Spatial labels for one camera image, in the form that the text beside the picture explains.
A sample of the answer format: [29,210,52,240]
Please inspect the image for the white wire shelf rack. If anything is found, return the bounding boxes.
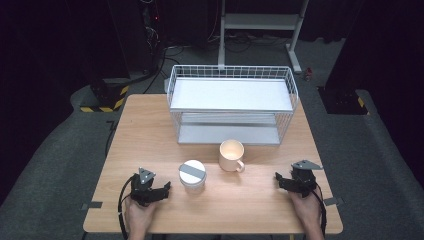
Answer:
[166,64,300,146]

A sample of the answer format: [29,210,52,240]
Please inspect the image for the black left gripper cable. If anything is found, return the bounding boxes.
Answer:
[116,174,136,240]

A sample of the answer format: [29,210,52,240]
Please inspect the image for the dark equipment cabinet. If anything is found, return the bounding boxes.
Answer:
[105,0,169,76]

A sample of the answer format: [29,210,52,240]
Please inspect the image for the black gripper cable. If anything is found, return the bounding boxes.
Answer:
[312,185,328,238]
[116,174,136,240]

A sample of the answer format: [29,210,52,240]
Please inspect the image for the grey tape strip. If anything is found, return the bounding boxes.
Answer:
[323,196,345,207]
[80,201,104,211]

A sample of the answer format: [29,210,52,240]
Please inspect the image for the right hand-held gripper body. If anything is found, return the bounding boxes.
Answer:
[289,159,324,198]

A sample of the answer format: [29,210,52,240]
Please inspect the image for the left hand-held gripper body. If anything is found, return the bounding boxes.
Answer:
[129,167,158,207]

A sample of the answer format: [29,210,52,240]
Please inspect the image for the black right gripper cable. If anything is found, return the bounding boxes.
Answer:
[312,185,328,238]

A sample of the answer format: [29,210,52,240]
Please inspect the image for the person's left hand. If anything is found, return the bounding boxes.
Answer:
[124,195,158,232]

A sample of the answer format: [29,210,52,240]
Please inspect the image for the person's right hand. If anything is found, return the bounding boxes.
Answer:
[287,190,323,231]

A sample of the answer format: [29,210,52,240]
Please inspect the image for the cream ceramic mug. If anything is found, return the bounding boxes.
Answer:
[218,139,246,174]

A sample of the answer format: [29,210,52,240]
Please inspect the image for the black yellow striped base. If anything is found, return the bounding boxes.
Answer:
[317,85,371,116]
[79,77,131,114]

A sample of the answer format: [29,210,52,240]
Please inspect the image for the white metal stand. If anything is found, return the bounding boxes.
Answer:
[217,0,310,75]

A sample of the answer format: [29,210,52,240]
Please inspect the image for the black floor cables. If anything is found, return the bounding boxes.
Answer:
[129,31,291,95]

